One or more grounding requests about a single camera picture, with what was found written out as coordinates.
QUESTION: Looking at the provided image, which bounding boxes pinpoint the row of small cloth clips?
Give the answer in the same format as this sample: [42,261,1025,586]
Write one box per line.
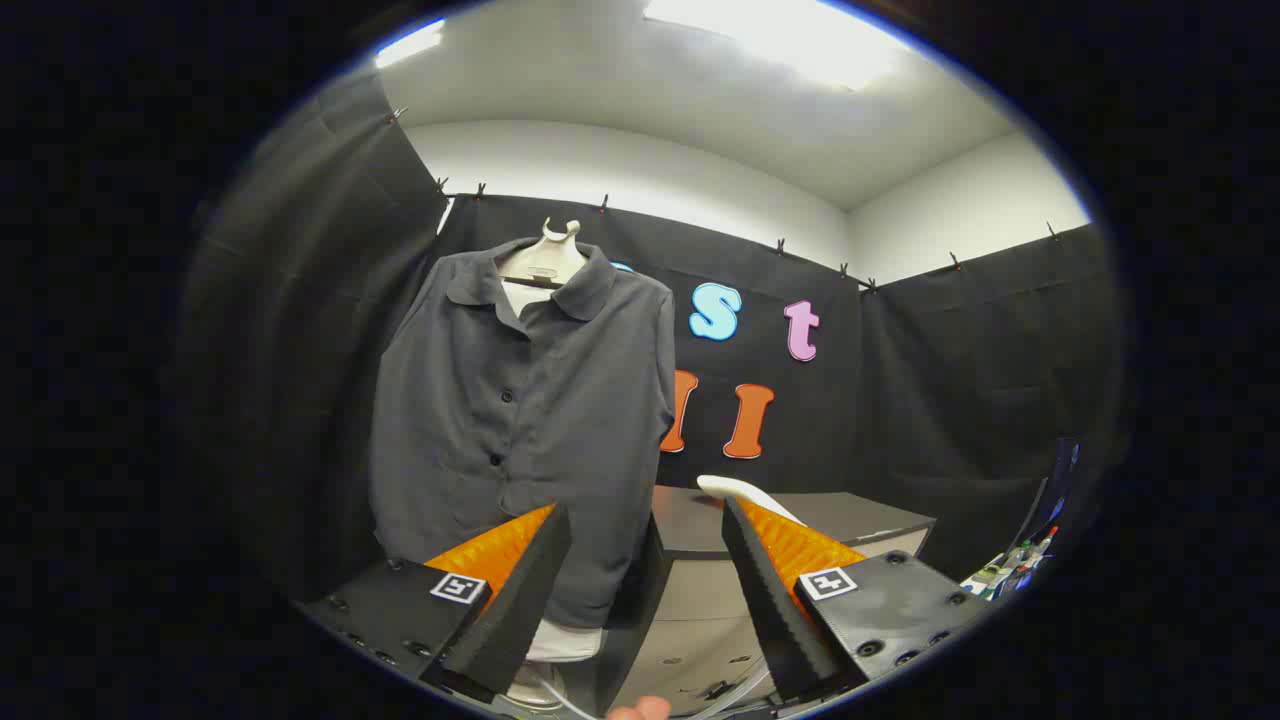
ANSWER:
[388,105,1063,296]

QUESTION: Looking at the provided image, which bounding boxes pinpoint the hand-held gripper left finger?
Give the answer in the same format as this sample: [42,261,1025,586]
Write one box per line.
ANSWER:
[295,502,573,701]

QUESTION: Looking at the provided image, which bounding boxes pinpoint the cream plastic hanger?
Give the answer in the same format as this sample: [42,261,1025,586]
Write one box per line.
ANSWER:
[497,218,589,291]

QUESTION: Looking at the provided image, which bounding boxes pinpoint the dark grey button shirt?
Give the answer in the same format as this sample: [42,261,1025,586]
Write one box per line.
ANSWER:
[368,238,677,631]

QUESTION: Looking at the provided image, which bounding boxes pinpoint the white backing board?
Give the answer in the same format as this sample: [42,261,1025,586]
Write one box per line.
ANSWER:
[500,282,606,663]

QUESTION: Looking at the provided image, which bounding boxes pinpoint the grey cabinet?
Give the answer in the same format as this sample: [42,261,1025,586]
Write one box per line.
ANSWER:
[590,485,938,716]

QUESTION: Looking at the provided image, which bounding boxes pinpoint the large ceiling light panel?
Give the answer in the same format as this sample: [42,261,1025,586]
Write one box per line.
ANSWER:
[642,0,906,91]

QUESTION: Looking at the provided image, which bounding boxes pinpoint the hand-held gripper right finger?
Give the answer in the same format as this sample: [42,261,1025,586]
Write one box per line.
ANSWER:
[720,497,989,703]

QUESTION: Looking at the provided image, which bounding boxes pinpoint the small ceiling light panel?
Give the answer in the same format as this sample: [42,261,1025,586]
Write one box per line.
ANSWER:
[375,18,446,69]

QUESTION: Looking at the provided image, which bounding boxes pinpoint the pile of small desk items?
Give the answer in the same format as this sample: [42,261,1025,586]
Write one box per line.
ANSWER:
[960,525,1059,601]

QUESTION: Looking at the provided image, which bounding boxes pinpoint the black backdrop cloth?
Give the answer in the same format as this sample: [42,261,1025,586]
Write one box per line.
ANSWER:
[175,65,1131,621]

